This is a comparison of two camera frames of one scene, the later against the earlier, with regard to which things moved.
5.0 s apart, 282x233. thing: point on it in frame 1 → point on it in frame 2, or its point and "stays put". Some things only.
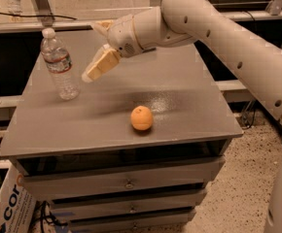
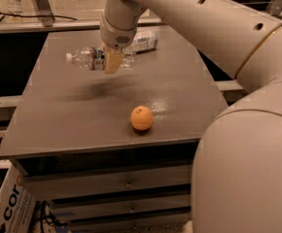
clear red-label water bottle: x=59 y=63 → x=93 y=58
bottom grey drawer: x=158 y=223 stays put
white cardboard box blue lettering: x=15 y=206 stays put
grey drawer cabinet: x=133 y=151 stays put
